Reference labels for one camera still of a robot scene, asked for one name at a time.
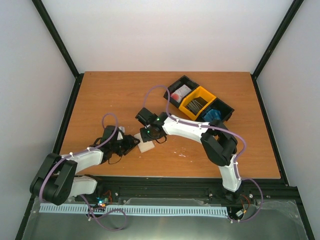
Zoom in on beige card holder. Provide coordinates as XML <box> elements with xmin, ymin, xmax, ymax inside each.
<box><xmin>134</xmin><ymin>133</ymin><xmax>155</xmax><ymax>153</ymax></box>

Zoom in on yellow bin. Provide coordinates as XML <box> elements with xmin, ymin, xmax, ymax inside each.
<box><xmin>178</xmin><ymin>86</ymin><xmax>217</xmax><ymax>121</ymax></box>

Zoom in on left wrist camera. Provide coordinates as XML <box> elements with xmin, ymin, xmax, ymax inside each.
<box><xmin>117</xmin><ymin>126</ymin><xmax>125</xmax><ymax>141</ymax></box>

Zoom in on black frame post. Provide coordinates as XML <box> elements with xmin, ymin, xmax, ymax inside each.
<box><xmin>251</xmin><ymin>0</ymin><xmax>305</xmax><ymax>78</ymax></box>
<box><xmin>31</xmin><ymin>0</ymin><xmax>81</xmax><ymax>79</ymax></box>

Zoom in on red white cards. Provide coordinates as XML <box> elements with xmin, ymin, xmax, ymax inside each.
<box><xmin>170</xmin><ymin>84</ymin><xmax>192</xmax><ymax>103</ymax></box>

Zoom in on dark grey cards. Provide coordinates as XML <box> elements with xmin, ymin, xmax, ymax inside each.
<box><xmin>185</xmin><ymin>96</ymin><xmax>208</xmax><ymax>115</ymax></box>

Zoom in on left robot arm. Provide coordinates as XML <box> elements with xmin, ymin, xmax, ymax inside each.
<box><xmin>29</xmin><ymin>125</ymin><xmax>141</xmax><ymax>206</ymax></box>

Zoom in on light blue cable duct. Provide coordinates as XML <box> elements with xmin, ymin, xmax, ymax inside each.
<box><xmin>38</xmin><ymin>203</ymin><xmax>228</xmax><ymax>218</ymax></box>

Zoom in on black bin with blue cards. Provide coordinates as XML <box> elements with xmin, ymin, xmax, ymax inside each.
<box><xmin>195</xmin><ymin>98</ymin><xmax>235</xmax><ymax>122</ymax></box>

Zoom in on right black frame post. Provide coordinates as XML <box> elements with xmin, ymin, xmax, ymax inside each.
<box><xmin>251</xmin><ymin>0</ymin><xmax>305</xmax><ymax>78</ymax></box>

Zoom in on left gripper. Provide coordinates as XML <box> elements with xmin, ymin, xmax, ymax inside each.
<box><xmin>111</xmin><ymin>134</ymin><xmax>138</xmax><ymax>157</ymax></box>

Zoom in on blue cards stack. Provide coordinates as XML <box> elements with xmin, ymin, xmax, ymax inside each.
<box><xmin>202</xmin><ymin>108</ymin><xmax>222</xmax><ymax>122</ymax></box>

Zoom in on left black frame post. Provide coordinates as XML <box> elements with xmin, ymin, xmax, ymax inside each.
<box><xmin>31</xmin><ymin>0</ymin><xmax>81</xmax><ymax>79</ymax></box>

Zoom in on black aluminium rail base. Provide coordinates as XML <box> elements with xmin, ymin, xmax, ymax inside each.
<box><xmin>32</xmin><ymin>174</ymin><xmax>301</xmax><ymax>208</ymax></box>

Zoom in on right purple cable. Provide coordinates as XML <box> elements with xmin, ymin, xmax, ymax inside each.
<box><xmin>144</xmin><ymin>85</ymin><xmax>264</xmax><ymax>224</ymax></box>

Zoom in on small electronics board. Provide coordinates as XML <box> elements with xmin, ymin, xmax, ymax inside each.
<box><xmin>96</xmin><ymin>195</ymin><xmax>113</xmax><ymax>208</ymax></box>

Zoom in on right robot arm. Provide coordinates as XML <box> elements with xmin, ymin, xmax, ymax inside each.
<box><xmin>135</xmin><ymin>107</ymin><xmax>242</xmax><ymax>203</ymax></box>

